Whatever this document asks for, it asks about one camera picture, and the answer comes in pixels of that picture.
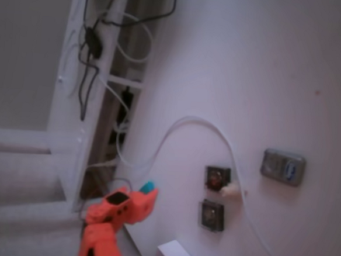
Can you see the orange gripper body black motor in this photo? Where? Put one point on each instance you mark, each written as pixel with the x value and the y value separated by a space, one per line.
pixel 145 202

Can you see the black socket module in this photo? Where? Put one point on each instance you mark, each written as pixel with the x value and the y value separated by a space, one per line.
pixel 215 178
pixel 211 215

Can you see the black power adapter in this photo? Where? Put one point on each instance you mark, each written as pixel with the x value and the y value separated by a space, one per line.
pixel 93 43

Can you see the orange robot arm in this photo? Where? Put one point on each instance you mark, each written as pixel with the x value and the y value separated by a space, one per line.
pixel 98 243

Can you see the white metal frame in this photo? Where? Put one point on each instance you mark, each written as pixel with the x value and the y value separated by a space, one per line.
pixel 72 112

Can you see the lower black socket module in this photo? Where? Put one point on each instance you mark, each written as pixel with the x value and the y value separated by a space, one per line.
pixel 211 215

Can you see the upper black socket module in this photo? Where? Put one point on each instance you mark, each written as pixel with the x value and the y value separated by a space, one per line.
pixel 215 178

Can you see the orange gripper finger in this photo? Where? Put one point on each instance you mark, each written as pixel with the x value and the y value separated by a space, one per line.
pixel 146 204

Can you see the grey metal tin case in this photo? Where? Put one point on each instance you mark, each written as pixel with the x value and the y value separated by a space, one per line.
pixel 282 167

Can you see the teal green rounded cube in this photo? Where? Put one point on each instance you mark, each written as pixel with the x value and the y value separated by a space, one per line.
pixel 148 187

